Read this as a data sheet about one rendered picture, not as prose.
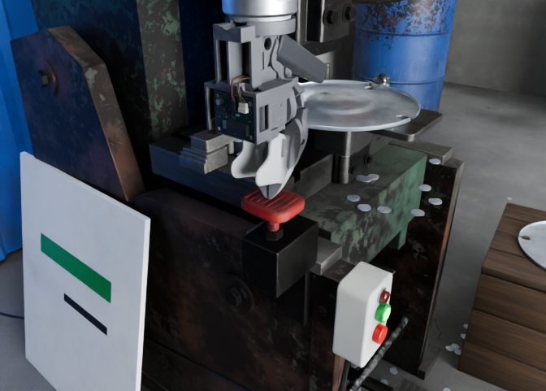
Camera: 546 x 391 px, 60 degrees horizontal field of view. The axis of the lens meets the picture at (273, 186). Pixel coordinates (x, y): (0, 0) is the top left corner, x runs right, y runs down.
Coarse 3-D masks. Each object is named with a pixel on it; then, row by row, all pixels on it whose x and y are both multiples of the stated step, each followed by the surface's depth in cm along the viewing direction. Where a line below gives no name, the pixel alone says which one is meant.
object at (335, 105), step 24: (312, 96) 89; (336, 96) 89; (360, 96) 89; (384, 96) 91; (408, 96) 91; (312, 120) 79; (336, 120) 79; (360, 120) 79; (384, 120) 79; (408, 120) 78
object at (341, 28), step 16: (304, 0) 77; (320, 0) 77; (336, 0) 80; (304, 16) 79; (320, 16) 78; (336, 16) 79; (352, 16) 83; (304, 32) 80; (320, 32) 79; (336, 32) 82
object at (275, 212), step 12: (252, 192) 61; (288, 192) 61; (252, 204) 58; (264, 204) 58; (276, 204) 58; (288, 204) 58; (300, 204) 58; (264, 216) 57; (276, 216) 56; (288, 216) 57; (276, 228) 61
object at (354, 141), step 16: (432, 112) 83; (384, 128) 76; (400, 128) 76; (416, 128) 76; (320, 144) 87; (336, 144) 85; (352, 144) 85; (368, 144) 90; (336, 160) 86; (352, 160) 86; (368, 160) 91; (336, 176) 87; (352, 176) 88
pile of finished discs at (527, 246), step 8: (528, 224) 130; (536, 224) 131; (544, 224) 131; (520, 232) 127; (528, 232) 128; (536, 232) 128; (544, 232) 128; (520, 240) 125; (528, 240) 125; (536, 240) 125; (544, 240) 125; (528, 248) 121; (536, 248) 121; (544, 248) 121; (528, 256) 118; (536, 256) 118; (544, 256) 118; (544, 264) 115
